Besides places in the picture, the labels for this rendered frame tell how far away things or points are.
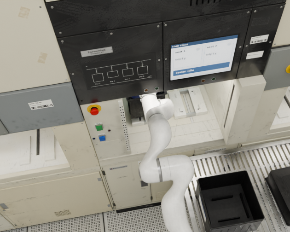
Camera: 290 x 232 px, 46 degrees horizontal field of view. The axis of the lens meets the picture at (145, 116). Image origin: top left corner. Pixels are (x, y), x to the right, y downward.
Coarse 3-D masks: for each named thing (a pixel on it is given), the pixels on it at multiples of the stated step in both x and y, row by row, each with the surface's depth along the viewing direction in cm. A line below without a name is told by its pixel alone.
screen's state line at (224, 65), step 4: (212, 64) 151; (216, 64) 151; (220, 64) 152; (224, 64) 152; (228, 64) 153; (192, 68) 151; (196, 68) 151; (200, 68) 152; (204, 68) 152; (208, 68) 152; (212, 68) 153; (216, 68) 153; (176, 72) 151; (180, 72) 151; (184, 72) 152; (188, 72) 152; (192, 72) 153
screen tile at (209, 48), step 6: (222, 42) 141; (210, 48) 143; (216, 48) 143; (222, 48) 144; (228, 48) 145; (204, 54) 145; (222, 54) 147; (228, 54) 148; (204, 60) 148; (210, 60) 149; (216, 60) 149; (222, 60) 150
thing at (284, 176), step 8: (280, 168) 192; (288, 168) 192; (272, 176) 190; (280, 176) 189; (288, 176) 189; (272, 184) 192; (280, 184) 187; (288, 184) 186; (272, 192) 194; (280, 192) 184; (288, 192) 184; (280, 200) 186; (288, 200) 181; (280, 208) 188; (288, 208) 179; (288, 216) 180; (288, 224) 183
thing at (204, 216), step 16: (208, 176) 184; (224, 176) 187; (240, 176) 190; (208, 192) 196; (224, 192) 195; (240, 192) 195; (208, 208) 190; (224, 208) 190; (240, 208) 189; (256, 208) 178; (208, 224) 173; (224, 224) 185; (240, 224) 170; (256, 224) 174
